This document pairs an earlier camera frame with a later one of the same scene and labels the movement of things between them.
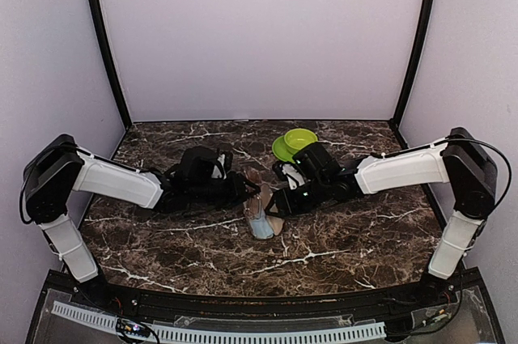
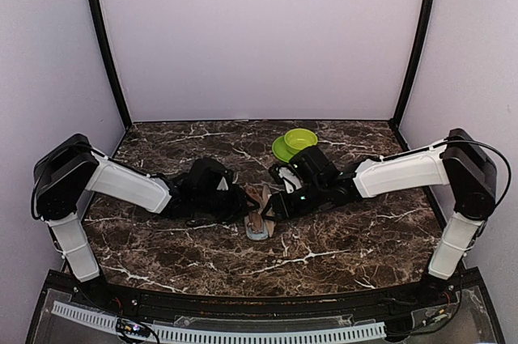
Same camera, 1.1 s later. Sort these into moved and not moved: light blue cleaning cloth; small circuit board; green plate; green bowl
Moved: light blue cleaning cloth
Not moved: green plate; green bowl; small circuit board
